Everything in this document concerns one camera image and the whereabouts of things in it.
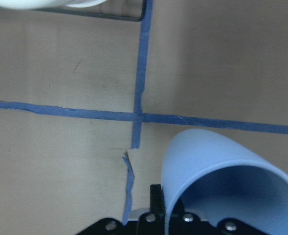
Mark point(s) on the white mug left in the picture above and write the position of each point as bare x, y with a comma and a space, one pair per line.
39, 4

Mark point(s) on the light blue plastic cup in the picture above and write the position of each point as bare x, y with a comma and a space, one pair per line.
219, 178

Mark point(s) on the black wire mug rack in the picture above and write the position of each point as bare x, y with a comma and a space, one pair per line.
123, 10

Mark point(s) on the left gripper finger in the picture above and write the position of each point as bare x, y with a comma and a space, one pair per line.
157, 205

